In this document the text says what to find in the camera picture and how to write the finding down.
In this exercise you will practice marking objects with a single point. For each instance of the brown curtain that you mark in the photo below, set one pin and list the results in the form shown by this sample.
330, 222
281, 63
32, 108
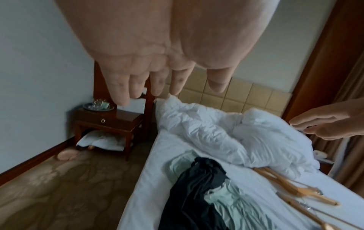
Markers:
345, 89

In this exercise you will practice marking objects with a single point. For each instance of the white telephone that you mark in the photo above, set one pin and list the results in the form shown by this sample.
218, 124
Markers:
320, 155

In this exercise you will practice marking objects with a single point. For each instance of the bed with white sheet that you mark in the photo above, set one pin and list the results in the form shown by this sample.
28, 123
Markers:
150, 179

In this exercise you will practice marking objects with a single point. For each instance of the white crumpled duvet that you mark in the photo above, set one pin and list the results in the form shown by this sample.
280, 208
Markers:
227, 134

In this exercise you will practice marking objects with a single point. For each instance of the black garment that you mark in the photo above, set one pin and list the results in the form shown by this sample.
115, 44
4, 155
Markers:
190, 197

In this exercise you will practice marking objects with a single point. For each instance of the beige padded headboard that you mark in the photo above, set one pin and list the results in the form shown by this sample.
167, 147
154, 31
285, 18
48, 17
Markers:
250, 94

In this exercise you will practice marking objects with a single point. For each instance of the light green garment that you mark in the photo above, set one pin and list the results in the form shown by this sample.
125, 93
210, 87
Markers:
236, 206

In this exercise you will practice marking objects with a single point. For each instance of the white pillow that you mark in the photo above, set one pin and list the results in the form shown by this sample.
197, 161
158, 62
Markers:
99, 141

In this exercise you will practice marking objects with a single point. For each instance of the round tray with glasses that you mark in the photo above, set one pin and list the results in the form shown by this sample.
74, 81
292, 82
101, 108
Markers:
98, 106

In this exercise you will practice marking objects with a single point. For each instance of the pink slipper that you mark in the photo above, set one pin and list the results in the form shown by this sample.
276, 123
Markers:
66, 155

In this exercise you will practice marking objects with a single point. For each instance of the person's right hand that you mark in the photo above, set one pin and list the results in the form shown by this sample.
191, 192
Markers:
338, 121

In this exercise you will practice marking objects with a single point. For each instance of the dark wooden nightstand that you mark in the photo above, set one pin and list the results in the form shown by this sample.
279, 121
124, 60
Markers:
111, 123

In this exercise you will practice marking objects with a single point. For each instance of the brown wooden wall panel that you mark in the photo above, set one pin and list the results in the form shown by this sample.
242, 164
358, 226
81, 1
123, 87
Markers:
321, 56

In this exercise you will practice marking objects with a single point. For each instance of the wooden clothes hanger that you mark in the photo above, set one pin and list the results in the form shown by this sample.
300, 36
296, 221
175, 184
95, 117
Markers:
298, 191
287, 177
312, 215

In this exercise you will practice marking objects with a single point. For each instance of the person's left hand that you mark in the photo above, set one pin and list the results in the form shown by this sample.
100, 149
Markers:
159, 33

